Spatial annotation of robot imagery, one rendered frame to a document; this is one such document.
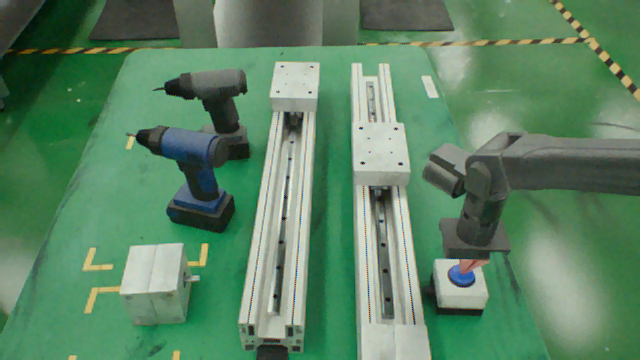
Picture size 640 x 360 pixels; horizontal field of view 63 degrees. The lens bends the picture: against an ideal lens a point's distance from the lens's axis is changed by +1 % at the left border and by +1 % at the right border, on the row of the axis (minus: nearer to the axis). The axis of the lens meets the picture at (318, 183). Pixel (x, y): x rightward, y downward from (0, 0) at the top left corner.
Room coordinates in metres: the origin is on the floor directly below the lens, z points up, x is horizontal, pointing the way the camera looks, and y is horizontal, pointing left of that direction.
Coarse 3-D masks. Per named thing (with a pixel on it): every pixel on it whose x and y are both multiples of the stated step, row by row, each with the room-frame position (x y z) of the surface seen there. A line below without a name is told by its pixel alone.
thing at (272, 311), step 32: (288, 128) 1.00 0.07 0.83; (288, 160) 0.86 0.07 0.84; (288, 192) 0.76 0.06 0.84; (256, 224) 0.65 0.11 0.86; (288, 224) 0.68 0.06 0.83; (256, 256) 0.57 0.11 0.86; (288, 256) 0.60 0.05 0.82; (256, 288) 0.51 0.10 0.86; (288, 288) 0.51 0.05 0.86; (256, 320) 0.45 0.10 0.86; (288, 320) 0.45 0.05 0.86
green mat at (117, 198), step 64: (128, 64) 1.37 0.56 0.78; (192, 64) 1.37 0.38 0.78; (256, 64) 1.37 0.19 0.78; (320, 64) 1.38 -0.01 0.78; (128, 128) 1.05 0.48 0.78; (192, 128) 1.05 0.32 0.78; (256, 128) 1.06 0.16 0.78; (320, 128) 1.06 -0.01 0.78; (448, 128) 1.06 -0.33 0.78; (128, 192) 0.82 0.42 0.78; (256, 192) 0.82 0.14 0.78; (320, 192) 0.82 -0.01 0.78; (64, 256) 0.64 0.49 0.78; (192, 256) 0.64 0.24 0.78; (320, 256) 0.64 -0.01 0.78; (64, 320) 0.50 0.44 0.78; (128, 320) 0.50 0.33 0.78; (192, 320) 0.50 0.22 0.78; (320, 320) 0.50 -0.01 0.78; (448, 320) 0.50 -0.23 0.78; (512, 320) 0.50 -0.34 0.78
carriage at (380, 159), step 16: (352, 128) 0.89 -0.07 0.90; (368, 128) 0.89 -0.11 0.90; (384, 128) 0.89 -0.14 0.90; (400, 128) 0.89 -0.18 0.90; (352, 144) 0.85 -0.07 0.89; (368, 144) 0.84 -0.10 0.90; (384, 144) 0.84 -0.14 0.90; (400, 144) 0.84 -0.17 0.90; (352, 160) 0.82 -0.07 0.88; (368, 160) 0.79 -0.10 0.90; (384, 160) 0.79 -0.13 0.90; (400, 160) 0.79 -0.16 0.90; (368, 176) 0.75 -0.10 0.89; (384, 176) 0.75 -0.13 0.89; (400, 176) 0.75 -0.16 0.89
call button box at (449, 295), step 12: (444, 264) 0.58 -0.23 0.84; (432, 276) 0.58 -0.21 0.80; (444, 276) 0.55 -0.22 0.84; (480, 276) 0.55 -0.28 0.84; (432, 288) 0.55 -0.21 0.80; (444, 288) 0.53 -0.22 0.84; (456, 288) 0.53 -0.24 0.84; (468, 288) 0.53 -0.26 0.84; (480, 288) 0.53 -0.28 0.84; (444, 300) 0.51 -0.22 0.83; (456, 300) 0.51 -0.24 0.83; (468, 300) 0.51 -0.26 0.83; (480, 300) 0.51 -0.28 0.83; (444, 312) 0.51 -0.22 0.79; (456, 312) 0.51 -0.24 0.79; (468, 312) 0.51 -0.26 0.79; (480, 312) 0.51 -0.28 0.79
